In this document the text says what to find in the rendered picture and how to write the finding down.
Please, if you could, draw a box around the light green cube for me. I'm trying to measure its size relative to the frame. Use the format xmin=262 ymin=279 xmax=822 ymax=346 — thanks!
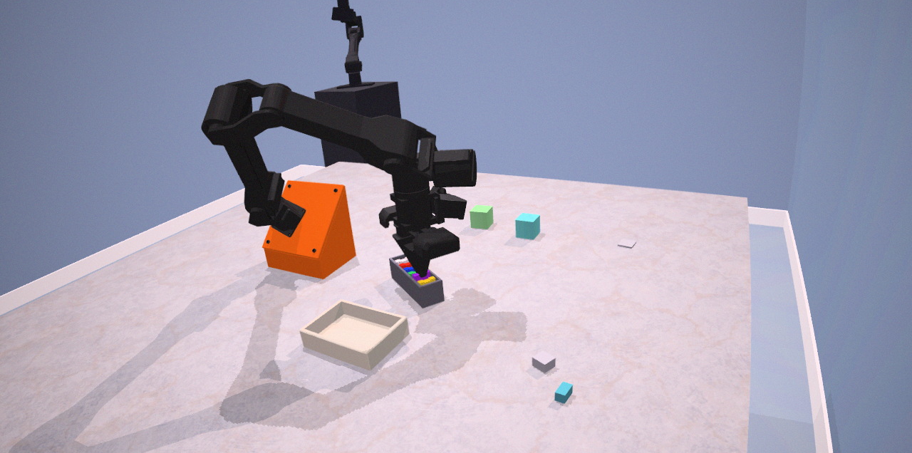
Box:
xmin=470 ymin=205 xmax=494 ymax=229

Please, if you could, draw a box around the small cyan block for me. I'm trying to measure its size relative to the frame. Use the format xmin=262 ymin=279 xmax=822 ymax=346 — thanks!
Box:
xmin=554 ymin=382 xmax=573 ymax=404

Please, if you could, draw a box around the teal cube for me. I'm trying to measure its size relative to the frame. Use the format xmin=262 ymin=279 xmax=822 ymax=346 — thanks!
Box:
xmin=515 ymin=213 xmax=540 ymax=239

